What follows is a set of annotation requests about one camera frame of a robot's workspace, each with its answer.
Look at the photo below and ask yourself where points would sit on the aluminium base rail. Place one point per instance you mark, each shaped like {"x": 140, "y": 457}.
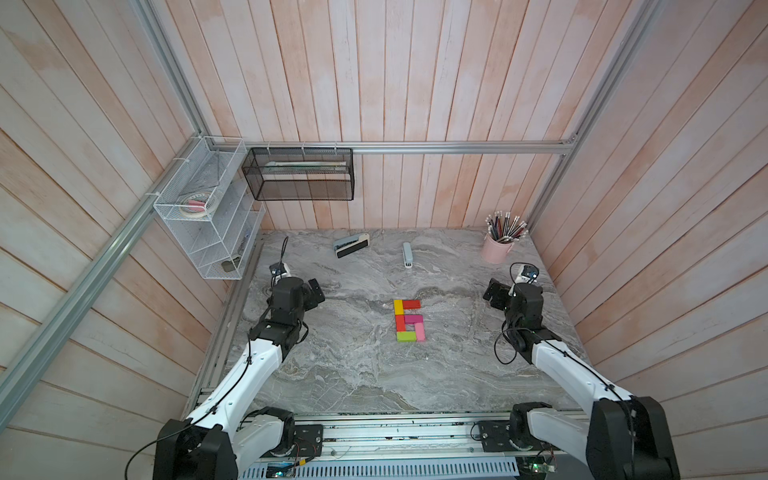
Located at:
{"x": 349, "y": 437}

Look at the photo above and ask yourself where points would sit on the yellow block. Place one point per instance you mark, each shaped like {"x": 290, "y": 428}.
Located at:
{"x": 398, "y": 307}

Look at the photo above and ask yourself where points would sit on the black mesh basket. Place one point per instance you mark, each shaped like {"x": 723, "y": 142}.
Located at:
{"x": 300, "y": 173}

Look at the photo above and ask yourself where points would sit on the light pink block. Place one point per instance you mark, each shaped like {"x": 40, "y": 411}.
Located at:
{"x": 420, "y": 332}

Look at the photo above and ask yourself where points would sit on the magenta block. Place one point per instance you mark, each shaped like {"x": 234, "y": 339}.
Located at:
{"x": 413, "y": 319}

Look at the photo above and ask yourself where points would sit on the lime green block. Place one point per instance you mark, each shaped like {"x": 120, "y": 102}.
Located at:
{"x": 406, "y": 336}

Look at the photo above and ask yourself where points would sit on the black stapler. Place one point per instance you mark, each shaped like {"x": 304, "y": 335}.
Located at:
{"x": 348, "y": 245}

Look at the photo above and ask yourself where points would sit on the bundle of pencils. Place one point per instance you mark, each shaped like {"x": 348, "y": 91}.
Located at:
{"x": 504, "y": 228}

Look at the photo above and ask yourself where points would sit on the tape roll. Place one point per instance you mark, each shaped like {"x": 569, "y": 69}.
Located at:
{"x": 198, "y": 205}

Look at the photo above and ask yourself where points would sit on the white wire shelf rack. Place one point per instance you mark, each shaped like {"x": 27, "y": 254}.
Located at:
{"x": 218, "y": 246}

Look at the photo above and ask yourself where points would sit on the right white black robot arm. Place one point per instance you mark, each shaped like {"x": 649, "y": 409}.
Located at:
{"x": 588, "y": 396}

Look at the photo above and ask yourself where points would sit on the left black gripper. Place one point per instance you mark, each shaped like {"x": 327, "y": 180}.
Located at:
{"x": 311, "y": 302}

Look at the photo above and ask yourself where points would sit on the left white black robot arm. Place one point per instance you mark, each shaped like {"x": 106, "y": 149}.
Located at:
{"x": 209, "y": 443}

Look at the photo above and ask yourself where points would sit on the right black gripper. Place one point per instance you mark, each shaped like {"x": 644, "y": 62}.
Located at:
{"x": 503, "y": 293}

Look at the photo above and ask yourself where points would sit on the pink pencil cup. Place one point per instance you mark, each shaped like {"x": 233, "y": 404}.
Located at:
{"x": 495, "y": 252}

